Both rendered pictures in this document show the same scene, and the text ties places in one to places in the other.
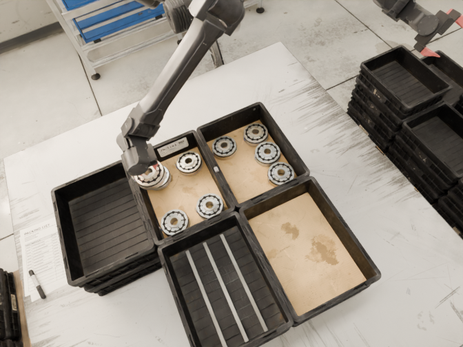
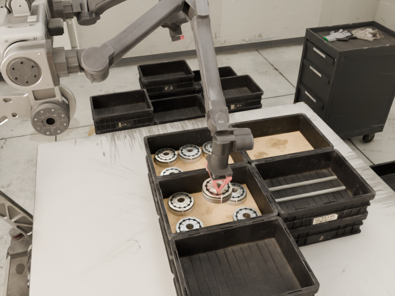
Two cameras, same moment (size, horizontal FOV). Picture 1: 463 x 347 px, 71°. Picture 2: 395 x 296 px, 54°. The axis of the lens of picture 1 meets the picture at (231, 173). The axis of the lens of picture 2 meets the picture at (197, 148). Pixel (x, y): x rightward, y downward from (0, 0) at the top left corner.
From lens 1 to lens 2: 141 cm
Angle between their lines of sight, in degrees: 58
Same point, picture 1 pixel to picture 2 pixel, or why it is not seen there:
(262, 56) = (49, 158)
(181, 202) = (221, 216)
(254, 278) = (297, 178)
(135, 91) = not seen: outside the picture
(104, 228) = (241, 286)
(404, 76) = (112, 110)
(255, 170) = (201, 164)
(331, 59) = (20, 171)
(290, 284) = not seen: hidden behind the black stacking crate
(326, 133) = not seen: hidden behind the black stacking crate
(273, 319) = (327, 174)
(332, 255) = (281, 140)
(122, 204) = (213, 268)
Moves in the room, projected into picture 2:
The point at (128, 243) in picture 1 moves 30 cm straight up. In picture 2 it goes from (261, 262) to (271, 200)
